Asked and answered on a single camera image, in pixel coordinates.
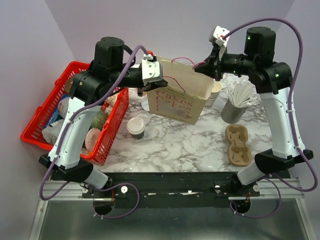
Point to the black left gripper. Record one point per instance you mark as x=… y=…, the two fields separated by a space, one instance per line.
x=151 y=85

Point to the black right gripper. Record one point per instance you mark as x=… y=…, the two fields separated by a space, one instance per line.
x=211 y=66

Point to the white plastic cup lid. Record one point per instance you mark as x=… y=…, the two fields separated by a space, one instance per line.
x=136 y=125

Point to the pink and cream paper bag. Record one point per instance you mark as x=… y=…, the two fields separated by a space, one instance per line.
x=185 y=96

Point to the black paper coffee cup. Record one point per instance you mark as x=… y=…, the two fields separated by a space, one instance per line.
x=138 y=136

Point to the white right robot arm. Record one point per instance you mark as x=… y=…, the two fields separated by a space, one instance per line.
x=273 y=82

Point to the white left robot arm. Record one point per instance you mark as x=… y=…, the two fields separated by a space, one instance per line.
x=114 y=65

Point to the stack of white cup lids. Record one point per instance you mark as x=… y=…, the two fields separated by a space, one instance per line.
x=145 y=104

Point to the stack of paper cups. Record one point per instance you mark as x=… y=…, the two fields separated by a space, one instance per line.
x=217 y=87

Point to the loose white cup lid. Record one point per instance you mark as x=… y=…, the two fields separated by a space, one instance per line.
x=144 y=115

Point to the beige bottle with red print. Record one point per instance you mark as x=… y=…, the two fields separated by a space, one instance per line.
x=111 y=100

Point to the bundle of wrapped straws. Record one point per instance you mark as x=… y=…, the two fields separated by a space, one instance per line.
x=242 y=94

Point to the green round melon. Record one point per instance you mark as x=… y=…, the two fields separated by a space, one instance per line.
x=99 y=120

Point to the black cup noodle container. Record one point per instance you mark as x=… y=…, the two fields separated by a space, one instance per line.
x=92 y=138

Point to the grey wrapped bundle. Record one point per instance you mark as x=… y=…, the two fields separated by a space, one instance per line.
x=62 y=107

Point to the cardboard cup carrier tray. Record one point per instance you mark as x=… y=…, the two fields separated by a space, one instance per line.
x=238 y=153

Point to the white printed plastic bag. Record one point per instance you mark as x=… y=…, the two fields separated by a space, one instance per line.
x=52 y=131

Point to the red plastic shopping basket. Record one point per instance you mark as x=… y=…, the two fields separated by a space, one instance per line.
x=32 y=134

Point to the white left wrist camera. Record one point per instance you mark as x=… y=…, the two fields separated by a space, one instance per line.
x=151 y=69

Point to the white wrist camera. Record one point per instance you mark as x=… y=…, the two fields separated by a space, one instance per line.
x=217 y=36
x=151 y=69

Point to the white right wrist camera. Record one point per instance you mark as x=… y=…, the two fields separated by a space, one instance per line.
x=217 y=36

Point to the aluminium frame rail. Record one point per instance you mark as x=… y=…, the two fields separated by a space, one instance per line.
x=71 y=192

